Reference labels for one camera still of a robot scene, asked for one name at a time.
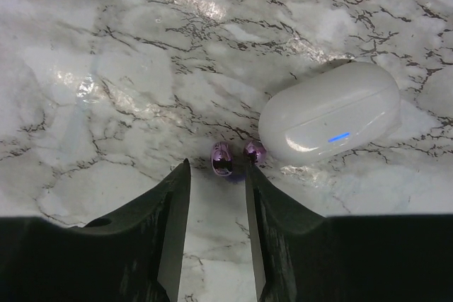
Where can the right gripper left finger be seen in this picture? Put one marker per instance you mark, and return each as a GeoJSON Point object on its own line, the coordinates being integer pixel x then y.
{"type": "Point", "coordinates": [134, 253]}

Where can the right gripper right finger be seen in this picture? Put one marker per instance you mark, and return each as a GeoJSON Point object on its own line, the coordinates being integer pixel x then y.
{"type": "Point", "coordinates": [299, 255]}

